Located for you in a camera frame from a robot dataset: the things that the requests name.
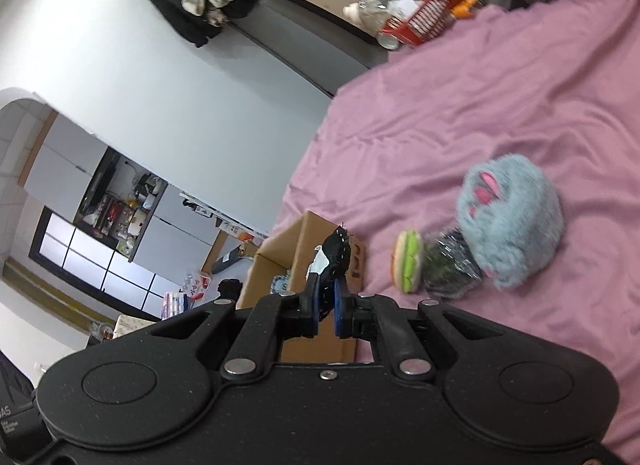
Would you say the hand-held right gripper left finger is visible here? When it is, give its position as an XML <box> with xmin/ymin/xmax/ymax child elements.
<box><xmin>150</xmin><ymin>272</ymin><xmax>322</xmax><ymax>377</ymax></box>

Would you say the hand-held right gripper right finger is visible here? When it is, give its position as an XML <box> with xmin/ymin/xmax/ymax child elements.
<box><xmin>332</xmin><ymin>279</ymin><xmax>506</xmax><ymax>377</ymax></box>

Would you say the cardboard box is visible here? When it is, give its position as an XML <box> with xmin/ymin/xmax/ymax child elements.
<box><xmin>236</xmin><ymin>210</ymin><xmax>376</xmax><ymax>365</ymax></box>

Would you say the black and white plush toy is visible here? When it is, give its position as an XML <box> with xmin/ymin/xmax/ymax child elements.
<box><xmin>303</xmin><ymin>226</ymin><xmax>357</xmax><ymax>321</ymax></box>

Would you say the plush hamburger toy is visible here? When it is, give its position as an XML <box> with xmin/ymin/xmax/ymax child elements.
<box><xmin>392</xmin><ymin>230</ymin><xmax>426</xmax><ymax>293</ymax></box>

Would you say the shiny crinkled plastic bag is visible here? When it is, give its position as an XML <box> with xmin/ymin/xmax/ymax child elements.
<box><xmin>423</xmin><ymin>226</ymin><xmax>484</xmax><ymax>301</ymax></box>

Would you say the grey fluffy plush toy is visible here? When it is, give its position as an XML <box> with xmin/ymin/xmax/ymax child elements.
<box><xmin>456</xmin><ymin>154</ymin><xmax>566</xmax><ymax>289</ymax></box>

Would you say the kitchen shelf with utensils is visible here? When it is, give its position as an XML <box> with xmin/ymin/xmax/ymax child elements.
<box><xmin>74</xmin><ymin>148</ymin><xmax>168</xmax><ymax>263</ymax></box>

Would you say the pink bed sheet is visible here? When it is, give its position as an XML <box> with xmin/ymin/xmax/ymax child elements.
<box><xmin>260</xmin><ymin>0</ymin><xmax>640</xmax><ymax>465</ymax></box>

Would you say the clear plastic bag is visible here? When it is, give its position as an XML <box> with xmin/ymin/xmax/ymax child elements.
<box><xmin>343</xmin><ymin>0</ymin><xmax>426</xmax><ymax>41</ymax></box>

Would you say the red plastic basket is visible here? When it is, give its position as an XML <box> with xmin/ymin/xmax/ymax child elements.
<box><xmin>381</xmin><ymin>0</ymin><xmax>467</xmax><ymax>47</ymax></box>

